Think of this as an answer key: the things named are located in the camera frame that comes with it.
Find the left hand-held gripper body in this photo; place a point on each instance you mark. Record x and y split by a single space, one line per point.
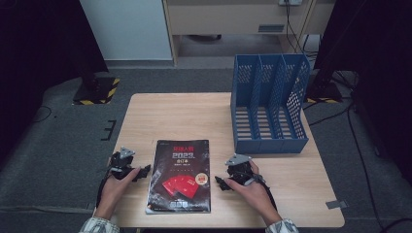
121 161

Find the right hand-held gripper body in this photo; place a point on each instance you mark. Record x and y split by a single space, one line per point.
241 170

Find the black glossy book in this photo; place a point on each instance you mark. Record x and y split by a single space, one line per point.
181 168

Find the blue plastic file rack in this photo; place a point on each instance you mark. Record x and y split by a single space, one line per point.
268 147

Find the person's right hand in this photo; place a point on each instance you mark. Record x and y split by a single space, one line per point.
256 194

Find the person's left hand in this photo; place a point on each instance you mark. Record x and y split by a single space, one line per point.
113 192

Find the black stand base striped tape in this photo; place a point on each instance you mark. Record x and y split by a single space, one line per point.
97 92
324 90

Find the grey tape piece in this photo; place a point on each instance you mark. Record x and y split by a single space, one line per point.
336 204

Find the black curtain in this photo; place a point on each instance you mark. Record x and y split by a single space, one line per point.
375 64
35 48

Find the white power strip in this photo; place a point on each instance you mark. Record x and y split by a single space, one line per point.
290 2

